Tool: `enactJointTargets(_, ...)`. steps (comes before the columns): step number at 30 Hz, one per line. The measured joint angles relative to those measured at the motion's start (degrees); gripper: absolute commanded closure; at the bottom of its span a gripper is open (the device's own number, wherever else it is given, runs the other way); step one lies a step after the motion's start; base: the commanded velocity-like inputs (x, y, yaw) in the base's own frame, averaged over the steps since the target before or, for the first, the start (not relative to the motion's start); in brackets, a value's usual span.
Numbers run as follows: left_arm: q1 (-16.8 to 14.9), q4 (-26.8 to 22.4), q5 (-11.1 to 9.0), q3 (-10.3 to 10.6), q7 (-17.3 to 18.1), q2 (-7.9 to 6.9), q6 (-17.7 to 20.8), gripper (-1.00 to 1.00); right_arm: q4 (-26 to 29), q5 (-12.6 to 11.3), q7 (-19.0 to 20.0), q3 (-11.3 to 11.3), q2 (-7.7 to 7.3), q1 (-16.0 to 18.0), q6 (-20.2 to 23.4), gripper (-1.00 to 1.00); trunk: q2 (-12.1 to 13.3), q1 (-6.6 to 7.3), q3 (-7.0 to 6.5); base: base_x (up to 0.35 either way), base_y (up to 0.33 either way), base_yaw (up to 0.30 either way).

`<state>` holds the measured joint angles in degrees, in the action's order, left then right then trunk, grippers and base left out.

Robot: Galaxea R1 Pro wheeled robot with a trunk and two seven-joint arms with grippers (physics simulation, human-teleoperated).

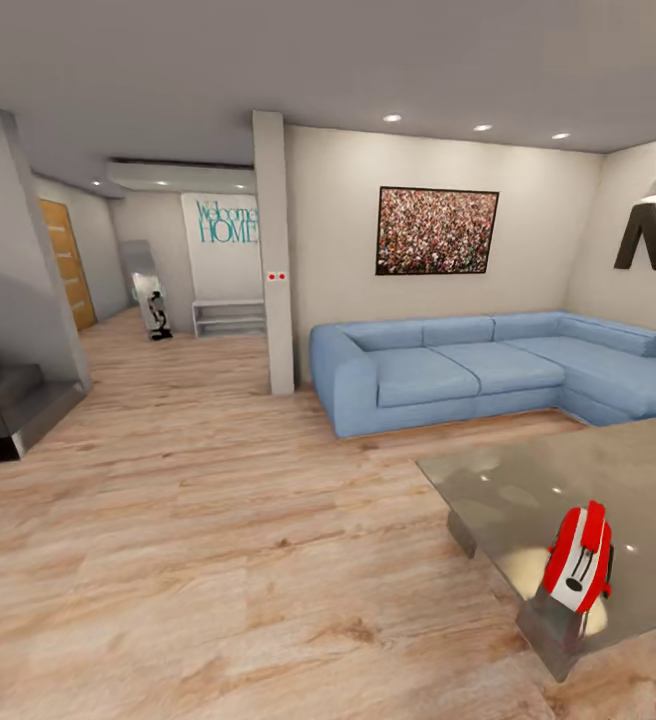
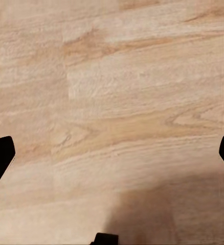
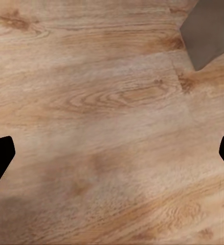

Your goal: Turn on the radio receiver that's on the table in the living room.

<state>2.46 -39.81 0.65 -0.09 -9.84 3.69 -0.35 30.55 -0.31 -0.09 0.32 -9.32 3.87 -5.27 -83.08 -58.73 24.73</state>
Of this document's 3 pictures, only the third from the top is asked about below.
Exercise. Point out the coffee table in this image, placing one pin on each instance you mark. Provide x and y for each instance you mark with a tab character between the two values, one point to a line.
203	32

